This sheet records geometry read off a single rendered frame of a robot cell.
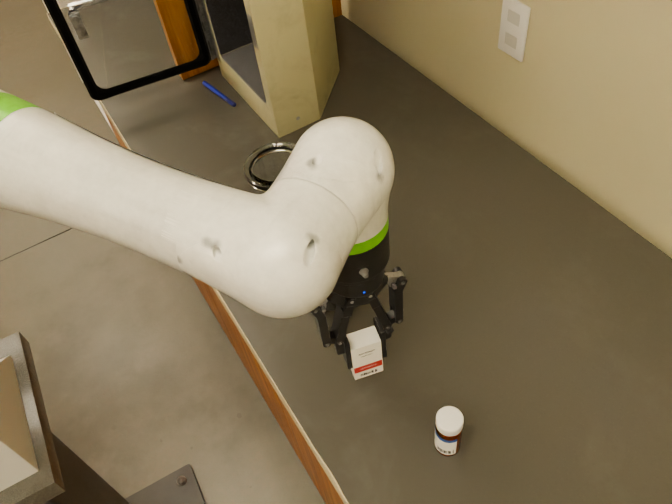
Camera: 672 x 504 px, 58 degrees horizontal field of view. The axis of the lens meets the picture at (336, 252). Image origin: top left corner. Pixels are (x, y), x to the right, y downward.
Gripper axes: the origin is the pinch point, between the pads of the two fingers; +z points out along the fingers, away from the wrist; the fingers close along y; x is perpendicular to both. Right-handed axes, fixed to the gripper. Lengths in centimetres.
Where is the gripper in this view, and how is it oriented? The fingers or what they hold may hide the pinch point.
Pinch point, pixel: (363, 344)
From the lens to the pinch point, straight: 91.4
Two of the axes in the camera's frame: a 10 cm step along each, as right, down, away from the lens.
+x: 3.0, 7.1, -6.4
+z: 1.0, 6.4, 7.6
